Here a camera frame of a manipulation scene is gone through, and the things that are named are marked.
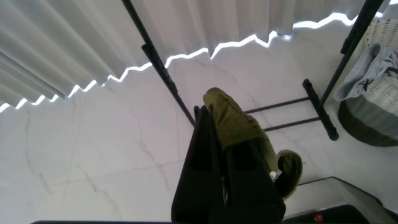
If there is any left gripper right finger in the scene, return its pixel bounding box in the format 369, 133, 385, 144
225, 141, 286, 218

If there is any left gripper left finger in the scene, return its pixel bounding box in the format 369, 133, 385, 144
170, 105, 225, 224

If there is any green printed shirt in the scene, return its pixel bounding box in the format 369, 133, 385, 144
202, 86, 304, 200

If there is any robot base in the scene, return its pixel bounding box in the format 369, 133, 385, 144
282, 176, 398, 224

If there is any black clothes rack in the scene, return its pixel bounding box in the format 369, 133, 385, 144
121, 0, 386, 142

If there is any white laundry basket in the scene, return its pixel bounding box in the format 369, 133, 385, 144
337, 18, 398, 147

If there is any pale grey garment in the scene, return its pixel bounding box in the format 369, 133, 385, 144
333, 42, 398, 102

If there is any white curtain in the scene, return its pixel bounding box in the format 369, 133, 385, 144
0, 0, 392, 109

